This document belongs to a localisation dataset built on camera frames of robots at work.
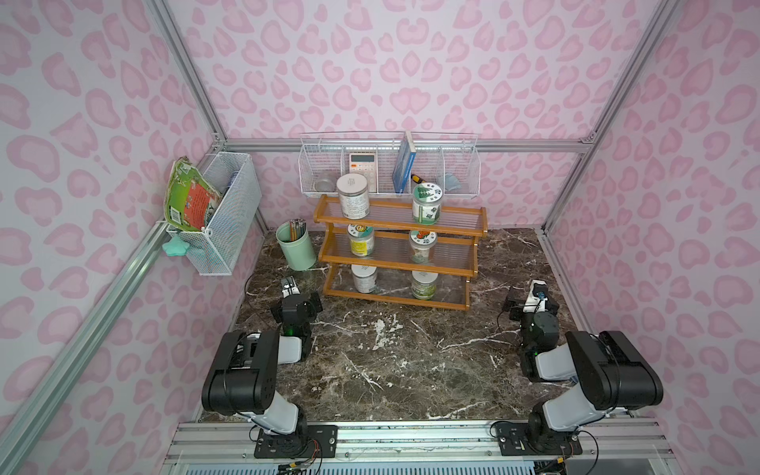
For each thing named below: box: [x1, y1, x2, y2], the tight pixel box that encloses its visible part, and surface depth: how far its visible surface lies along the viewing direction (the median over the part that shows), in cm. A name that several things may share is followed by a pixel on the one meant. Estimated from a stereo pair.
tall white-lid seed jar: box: [336, 172, 371, 220], surface depth 80 cm
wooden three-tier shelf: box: [313, 194, 488, 311], surface depth 95 cm
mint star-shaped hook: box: [162, 233, 190, 257], surface depth 64 cm
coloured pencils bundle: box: [288, 217, 307, 242], surface depth 101 cm
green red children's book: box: [164, 155, 222, 232], surface depth 73 cm
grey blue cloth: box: [445, 172, 462, 191], surface depth 103 cm
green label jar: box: [410, 271, 439, 300], surface depth 94 cm
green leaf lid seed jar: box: [411, 182, 444, 226], surface depth 80 cm
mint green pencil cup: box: [275, 220, 317, 272], surface depth 103 cm
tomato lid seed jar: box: [408, 229, 439, 265], surface depth 88 cm
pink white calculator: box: [349, 152, 378, 193], surface depth 96 cm
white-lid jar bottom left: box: [350, 264, 379, 294], surface depth 97 cm
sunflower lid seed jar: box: [347, 223, 376, 257], surface depth 90 cm
